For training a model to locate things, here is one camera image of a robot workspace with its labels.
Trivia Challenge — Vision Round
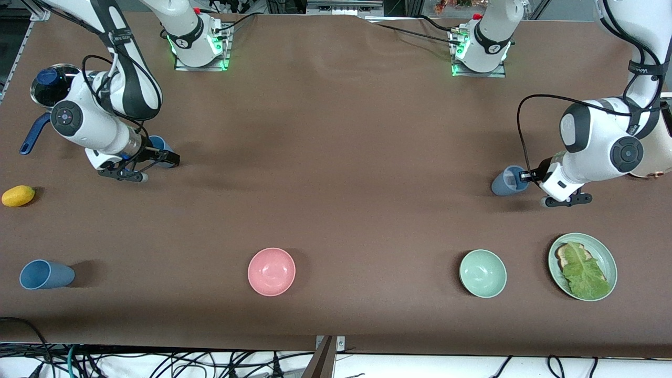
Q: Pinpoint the green lettuce leaf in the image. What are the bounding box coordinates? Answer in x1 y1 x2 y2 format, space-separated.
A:
562 241 612 300

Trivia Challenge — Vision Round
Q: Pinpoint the mint green bowl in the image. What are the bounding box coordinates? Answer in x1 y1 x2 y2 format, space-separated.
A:
459 249 508 299

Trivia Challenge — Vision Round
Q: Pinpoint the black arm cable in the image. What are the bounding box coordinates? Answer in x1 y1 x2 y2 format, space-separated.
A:
80 26 164 175
517 0 668 183

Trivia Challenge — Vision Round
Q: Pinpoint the blue plastic cup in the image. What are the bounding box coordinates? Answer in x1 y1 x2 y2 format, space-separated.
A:
19 259 76 290
148 135 175 169
491 165 530 197

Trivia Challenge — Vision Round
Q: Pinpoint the brown table cover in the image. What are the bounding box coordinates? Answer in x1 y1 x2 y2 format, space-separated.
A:
0 8 672 359

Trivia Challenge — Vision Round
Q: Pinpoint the toast bread slice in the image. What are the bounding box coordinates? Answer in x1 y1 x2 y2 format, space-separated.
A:
555 243 593 271

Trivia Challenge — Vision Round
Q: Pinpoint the silver electronics box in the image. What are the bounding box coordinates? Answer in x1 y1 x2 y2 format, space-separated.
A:
306 0 385 16

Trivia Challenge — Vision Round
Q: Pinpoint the pink bowl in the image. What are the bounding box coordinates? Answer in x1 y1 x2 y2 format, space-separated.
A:
247 247 296 297

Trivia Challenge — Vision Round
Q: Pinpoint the mint green plate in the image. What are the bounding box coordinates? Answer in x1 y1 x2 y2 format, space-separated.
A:
548 233 618 302

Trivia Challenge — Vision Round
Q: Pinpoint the metal table bracket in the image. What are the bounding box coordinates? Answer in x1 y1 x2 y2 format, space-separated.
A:
301 335 347 378

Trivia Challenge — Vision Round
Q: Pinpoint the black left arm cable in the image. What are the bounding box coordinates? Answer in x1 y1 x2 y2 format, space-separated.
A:
517 0 668 183

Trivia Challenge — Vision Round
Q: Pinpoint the black pot with blue handle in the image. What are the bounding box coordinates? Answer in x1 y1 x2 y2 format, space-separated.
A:
19 64 80 156

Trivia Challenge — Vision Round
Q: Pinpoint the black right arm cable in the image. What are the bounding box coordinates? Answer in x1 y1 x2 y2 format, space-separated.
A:
80 26 164 175

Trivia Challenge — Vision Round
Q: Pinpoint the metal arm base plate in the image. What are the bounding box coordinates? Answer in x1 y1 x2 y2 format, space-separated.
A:
450 27 507 79
173 22 233 72

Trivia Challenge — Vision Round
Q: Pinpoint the yellow lemon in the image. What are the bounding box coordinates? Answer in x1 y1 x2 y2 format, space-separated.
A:
1 185 36 207

